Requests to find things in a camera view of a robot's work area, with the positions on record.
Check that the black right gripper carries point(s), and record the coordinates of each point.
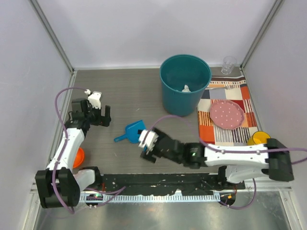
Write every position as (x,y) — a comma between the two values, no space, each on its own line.
(148,156)

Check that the white cable duct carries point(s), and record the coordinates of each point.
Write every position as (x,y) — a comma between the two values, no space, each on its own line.
(176,198)

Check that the colourful striped placemat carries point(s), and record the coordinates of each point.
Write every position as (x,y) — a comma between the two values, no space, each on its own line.
(212,134)

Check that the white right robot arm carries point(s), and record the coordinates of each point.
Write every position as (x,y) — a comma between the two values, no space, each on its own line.
(236,163)

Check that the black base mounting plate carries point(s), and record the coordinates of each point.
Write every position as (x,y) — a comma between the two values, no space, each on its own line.
(156,184)

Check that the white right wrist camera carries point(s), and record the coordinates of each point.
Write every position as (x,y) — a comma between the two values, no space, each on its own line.
(147,139)

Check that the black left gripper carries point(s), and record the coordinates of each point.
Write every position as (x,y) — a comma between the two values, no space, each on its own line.
(103,120)

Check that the yellow mug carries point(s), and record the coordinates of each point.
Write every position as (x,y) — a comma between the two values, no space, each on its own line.
(258,137)

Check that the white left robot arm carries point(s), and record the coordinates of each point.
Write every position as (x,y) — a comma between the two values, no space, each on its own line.
(57,186)

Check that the orange plastic bowl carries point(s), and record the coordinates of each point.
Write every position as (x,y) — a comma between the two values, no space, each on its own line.
(79,158)

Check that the silver fork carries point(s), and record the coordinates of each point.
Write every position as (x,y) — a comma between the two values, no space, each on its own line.
(228,87)

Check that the clear drinking glass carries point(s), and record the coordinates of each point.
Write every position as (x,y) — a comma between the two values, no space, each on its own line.
(229,64)

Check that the pink dotted plate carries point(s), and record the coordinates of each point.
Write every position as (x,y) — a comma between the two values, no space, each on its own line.
(226,114)

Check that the teal plastic waste bin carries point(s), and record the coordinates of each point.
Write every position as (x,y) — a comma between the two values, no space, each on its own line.
(180,70)

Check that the crumpled white paper scrap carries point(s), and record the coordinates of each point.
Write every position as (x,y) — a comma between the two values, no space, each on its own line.
(186,89)

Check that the blue plastic dustpan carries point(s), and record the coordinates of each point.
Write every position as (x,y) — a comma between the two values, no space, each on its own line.
(132,132)

